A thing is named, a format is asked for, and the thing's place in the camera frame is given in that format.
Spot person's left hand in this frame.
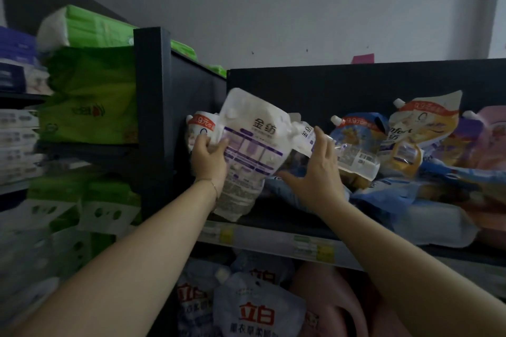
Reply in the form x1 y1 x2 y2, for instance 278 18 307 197
191 132 230 199

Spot person's right hand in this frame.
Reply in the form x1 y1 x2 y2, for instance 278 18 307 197
276 126 348 219

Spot dark metal shelf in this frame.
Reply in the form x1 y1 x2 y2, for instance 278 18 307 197
133 26 506 337

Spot group of Chaoneng floral pouches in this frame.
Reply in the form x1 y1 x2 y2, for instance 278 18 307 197
262 90 506 250

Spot person's right forearm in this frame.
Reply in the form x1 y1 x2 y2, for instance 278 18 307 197
320 194 506 337

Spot person's left forearm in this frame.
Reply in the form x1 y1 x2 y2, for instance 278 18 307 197
12 179 219 337

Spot white refill pouch red lettering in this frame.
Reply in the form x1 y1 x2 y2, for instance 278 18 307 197
230 250 296 286
177 257 232 337
213 271 308 337

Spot green toilet paper pack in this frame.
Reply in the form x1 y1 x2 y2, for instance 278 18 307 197
77 179 142 235
0 174 78 231

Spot large green tissue pack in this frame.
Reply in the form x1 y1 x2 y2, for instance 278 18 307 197
38 46 138 145

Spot green and white tissue pack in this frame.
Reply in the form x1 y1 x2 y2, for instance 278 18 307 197
36 5 137 51

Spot stack of white boxes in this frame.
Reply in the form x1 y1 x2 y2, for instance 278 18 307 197
0 108 46 185

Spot white toilet paper packs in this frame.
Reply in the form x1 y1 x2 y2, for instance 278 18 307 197
0 230 115 325

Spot stack of blue packs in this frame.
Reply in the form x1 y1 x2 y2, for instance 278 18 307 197
0 26 50 95

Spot thin chain bracelet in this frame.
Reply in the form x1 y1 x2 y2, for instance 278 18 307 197
193 177 219 201

